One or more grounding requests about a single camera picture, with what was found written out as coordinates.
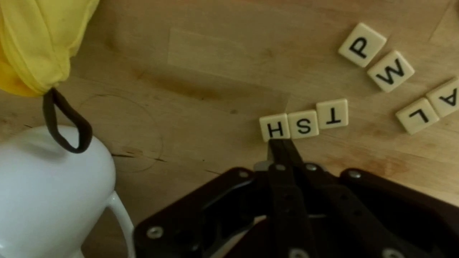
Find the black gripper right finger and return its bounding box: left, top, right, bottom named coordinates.
left=286, top=139, right=459, bottom=258

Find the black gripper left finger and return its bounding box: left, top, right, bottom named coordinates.
left=132, top=138, right=313, bottom=258

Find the cream letter tile S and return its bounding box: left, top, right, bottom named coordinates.
left=287, top=109, right=322, bottom=140

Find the cream letter tile H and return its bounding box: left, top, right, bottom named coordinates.
left=258, top=113, right=291, bottom=143

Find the cream letter tile L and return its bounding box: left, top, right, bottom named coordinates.
left=395, top=96, right=441, bottom=136

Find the cream letter tile T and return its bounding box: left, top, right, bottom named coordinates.
left=316, top=97, right=350, bottom=130

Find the cream letter tile A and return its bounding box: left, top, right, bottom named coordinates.
left=426, top=77, right=459, bottom=119

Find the cream letter tile W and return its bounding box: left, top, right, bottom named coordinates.
left=366, top=49, right=416, bottom=93

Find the cream letter tile P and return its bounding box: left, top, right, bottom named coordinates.
left=337, top=22, right=389, bottom=69

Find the white mug with plain rim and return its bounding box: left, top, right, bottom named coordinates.
left=0, top=125, right=138, bottom=258

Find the yellow banana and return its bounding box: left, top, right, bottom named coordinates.
left=0, top=0, right=102, bottom=155

